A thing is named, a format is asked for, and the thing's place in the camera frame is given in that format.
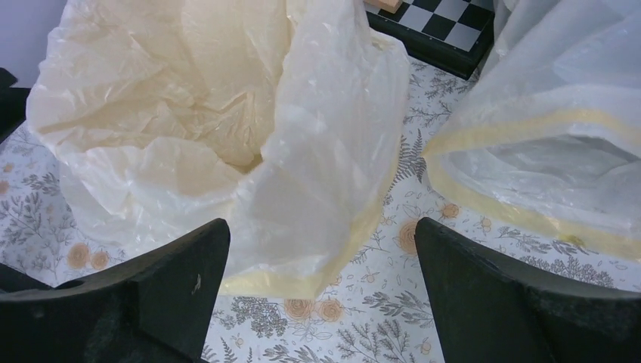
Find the floral patterned table mat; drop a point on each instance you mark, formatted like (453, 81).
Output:
(377, 309)

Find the yellow translucent trash bag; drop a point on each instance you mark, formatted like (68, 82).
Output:
(283, 118)

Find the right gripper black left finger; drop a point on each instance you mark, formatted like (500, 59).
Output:
(153, 308)

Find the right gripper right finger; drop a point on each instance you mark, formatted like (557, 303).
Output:
(489, 307)

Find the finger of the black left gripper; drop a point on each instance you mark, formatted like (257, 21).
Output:
(13, 104)

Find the large bag of trash bags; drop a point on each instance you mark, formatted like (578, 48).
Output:
(548, 139)

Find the black white checkerboard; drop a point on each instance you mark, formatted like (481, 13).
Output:
(452, 35)

